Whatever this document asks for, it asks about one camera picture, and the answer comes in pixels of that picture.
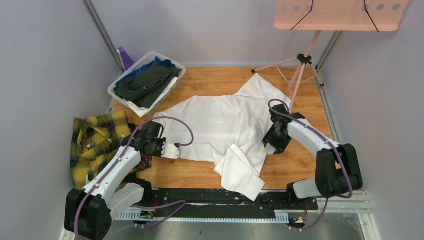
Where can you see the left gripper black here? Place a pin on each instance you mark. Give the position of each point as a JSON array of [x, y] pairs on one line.
[[160, 141]]

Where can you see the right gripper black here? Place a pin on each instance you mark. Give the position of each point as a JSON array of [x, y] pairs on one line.
[[279, 147]]

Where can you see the white plastic laundry basket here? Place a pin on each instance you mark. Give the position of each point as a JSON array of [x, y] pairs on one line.
[[168, 90]]

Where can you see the white long sleeve shirt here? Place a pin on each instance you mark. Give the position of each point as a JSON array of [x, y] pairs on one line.
[[228, 131]]

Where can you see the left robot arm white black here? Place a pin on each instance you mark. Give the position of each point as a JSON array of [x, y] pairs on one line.
[[90, 211]]

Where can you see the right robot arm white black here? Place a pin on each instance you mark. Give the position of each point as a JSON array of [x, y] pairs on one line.
[[337, 170]]

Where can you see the red blue plaid shirt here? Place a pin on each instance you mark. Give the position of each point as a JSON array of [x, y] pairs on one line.
[[141, 140]]

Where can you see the dark striped shirt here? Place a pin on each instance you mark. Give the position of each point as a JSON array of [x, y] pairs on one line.
[[146, 87]]

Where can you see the yellow plaid shirt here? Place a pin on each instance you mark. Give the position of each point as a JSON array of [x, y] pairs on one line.
[[95, 142]]

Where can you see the blue shirt in basket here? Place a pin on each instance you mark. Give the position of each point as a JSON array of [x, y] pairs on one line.
[[167, 63]]

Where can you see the purple wedge object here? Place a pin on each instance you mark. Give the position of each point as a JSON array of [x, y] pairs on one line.
[[125, 59]]

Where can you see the pink music stand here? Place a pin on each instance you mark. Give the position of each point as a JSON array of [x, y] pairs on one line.
[[332, 15]]

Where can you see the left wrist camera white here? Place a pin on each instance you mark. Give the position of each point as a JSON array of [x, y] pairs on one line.
[[170, 151]]

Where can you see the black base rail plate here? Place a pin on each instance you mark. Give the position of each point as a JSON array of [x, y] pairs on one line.
[[217, 204]]

